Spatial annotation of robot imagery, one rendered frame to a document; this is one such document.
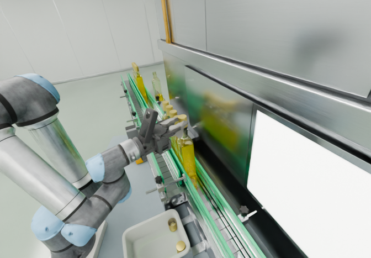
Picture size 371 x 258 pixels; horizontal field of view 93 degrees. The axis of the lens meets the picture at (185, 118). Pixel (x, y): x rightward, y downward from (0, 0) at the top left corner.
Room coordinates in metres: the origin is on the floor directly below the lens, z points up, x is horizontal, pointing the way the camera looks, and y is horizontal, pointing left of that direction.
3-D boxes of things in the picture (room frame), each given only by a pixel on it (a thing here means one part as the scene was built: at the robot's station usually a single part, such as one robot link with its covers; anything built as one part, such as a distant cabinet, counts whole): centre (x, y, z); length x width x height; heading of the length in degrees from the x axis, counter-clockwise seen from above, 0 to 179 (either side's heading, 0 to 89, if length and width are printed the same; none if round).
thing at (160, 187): (0.47, 0.10, 0.95); 0.17 x 0.03 x 0.12; 110
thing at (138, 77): (1.62, 0.39, 1.02); 0.06 x 0.06 x 0.28; 20
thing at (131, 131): (1.12, 0.41, 0.79); 0.08 x 0.08 x 0.08; 20
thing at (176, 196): (0.48, 0.09, 0.85); 0.09 x 0.04 x 0.07; 110
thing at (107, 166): (0.41, 0.26, 1.16); 0.11 x 0.08 x 0.09; 126
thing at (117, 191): (0.40, 0.26, 1.06); 0.11 x 0.08 x 0.11; 156
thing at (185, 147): (0.59, 0.01, 0.99); 0.06 x 0.06 x 0.21; 21
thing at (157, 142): (0.51, 0.13, 1.15); 0.12 x 0.08 x 0.09; 126
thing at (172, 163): (1.35, 0.35, 0.93); 1.75 x 0.01 x 0.08; 20
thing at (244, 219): (0.32, -0.17, 0.94); 0.07 x 0.04 x 0.13; 110
